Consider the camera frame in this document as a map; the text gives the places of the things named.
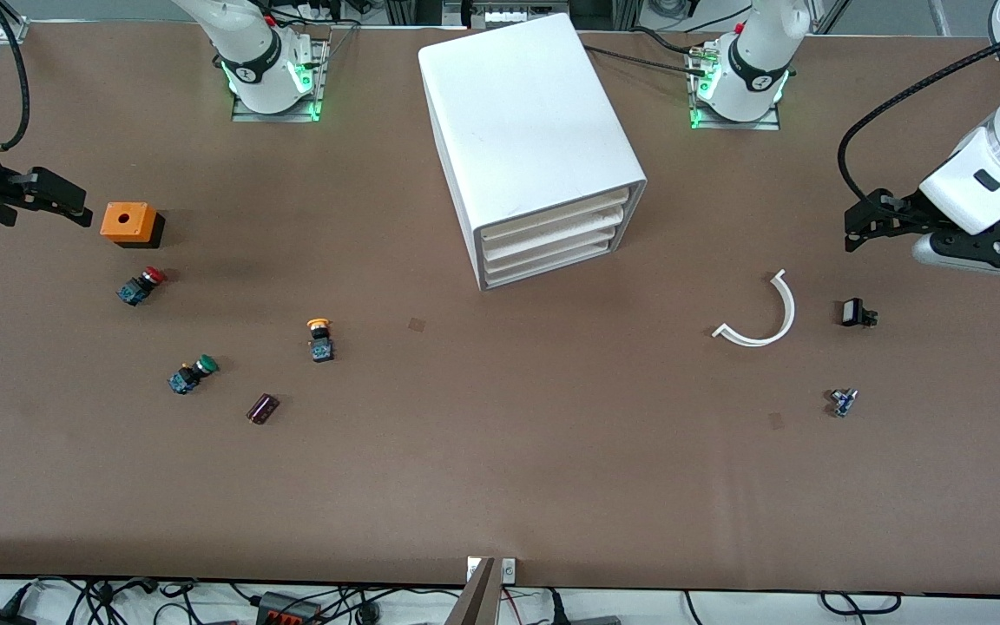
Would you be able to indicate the black orange power strip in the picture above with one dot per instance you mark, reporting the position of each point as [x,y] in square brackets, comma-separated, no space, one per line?
[287,608]

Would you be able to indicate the white curved plastic strip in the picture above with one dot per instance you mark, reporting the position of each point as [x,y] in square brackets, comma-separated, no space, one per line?
[785,317]

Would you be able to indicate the red push button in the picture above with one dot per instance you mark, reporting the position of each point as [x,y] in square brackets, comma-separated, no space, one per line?
[140,286]

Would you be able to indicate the yellow push button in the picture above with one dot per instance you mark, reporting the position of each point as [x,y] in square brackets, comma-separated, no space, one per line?
[320,343]

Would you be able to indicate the white plastic drawer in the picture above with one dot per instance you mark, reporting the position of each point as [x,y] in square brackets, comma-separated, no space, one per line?
[552,246]
[552,217]
[552,259]
[552,233]

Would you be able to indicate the green push button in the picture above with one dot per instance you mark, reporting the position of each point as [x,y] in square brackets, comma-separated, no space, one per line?
[192,375]

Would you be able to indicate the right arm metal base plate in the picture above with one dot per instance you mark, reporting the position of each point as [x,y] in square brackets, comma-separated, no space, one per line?
[274,116]

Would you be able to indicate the small blue electronic component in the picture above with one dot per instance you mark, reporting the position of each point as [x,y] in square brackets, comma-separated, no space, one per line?
[843,402]

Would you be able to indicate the grey electronics box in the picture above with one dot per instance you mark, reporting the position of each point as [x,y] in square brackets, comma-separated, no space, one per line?
[509,16]

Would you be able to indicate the aluminium corner post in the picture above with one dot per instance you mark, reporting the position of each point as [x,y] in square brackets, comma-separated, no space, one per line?
[12,33]

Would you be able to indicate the small black switch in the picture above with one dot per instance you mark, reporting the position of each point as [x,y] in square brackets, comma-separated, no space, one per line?
[854,312]

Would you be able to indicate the white metal bracket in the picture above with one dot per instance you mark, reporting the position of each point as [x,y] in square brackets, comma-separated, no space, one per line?
[509,570]

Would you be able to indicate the orange button enclosure box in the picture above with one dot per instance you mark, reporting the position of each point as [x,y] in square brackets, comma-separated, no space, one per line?
[125,221]

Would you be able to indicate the white paper sheet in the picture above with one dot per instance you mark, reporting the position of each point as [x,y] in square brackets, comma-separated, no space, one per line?
[517,113]

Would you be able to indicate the brown wooden beam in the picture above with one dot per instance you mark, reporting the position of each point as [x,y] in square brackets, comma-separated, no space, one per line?
[476,603]

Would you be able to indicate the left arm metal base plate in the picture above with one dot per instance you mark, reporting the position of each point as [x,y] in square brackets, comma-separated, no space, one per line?
[743,126]

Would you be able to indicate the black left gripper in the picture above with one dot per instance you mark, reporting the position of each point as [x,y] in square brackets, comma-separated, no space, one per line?
[911,214]

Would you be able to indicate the dark brown capacitor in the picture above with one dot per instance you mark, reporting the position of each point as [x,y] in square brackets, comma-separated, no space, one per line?
[263,409]

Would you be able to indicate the black floor plug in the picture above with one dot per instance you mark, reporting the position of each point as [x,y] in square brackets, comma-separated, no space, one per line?
[1,618]

